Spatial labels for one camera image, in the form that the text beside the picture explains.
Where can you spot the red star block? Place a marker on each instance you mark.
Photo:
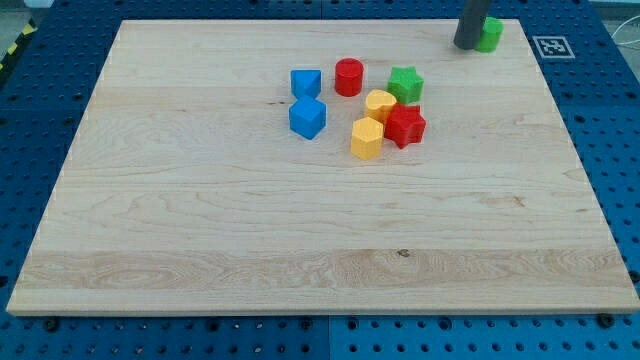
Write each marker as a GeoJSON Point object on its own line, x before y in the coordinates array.
{"type": "Point", "coordinates": [405, 125]}

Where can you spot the green star block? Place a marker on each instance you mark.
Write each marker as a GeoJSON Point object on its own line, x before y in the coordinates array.
{"type": "Point", "coordinates": [405, 84]}

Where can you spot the wooden board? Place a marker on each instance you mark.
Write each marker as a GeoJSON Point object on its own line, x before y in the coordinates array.
{"type": "Point", "coordinates": [186, 193]}

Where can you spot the yellow hexagon block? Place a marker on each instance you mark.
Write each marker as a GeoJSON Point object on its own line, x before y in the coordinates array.
{"type": "Point", "coordinates": [366, 138]}

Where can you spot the blue cube block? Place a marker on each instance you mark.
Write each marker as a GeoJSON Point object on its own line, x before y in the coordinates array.
{"type": "Point", "coordinates": [307, 117]}

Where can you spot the yellow heart block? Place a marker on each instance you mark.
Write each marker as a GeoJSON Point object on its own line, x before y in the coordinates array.
{"type": "Point", "coordinates": [379, 104]}

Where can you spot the blue triangle block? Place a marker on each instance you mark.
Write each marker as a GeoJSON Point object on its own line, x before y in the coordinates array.
{"type": "Point", "coordinates": [306, 83]}

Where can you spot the red cylinder block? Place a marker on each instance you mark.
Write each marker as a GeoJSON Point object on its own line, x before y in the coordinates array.
{"type": "Point", "coordinates": [349, 74]}

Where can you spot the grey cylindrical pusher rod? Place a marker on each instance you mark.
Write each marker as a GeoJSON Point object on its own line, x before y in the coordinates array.
{"type": "Point", "coordinates": [471, 23]}

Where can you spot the green cylinder block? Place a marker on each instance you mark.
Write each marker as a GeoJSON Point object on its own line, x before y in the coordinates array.
{"type": "Point", "coordinates": [490, 35]}

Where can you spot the white fiducial marker tag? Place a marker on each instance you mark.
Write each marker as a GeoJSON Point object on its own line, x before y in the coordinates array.
{"type": "Point", "coordinates": [553, 47]}

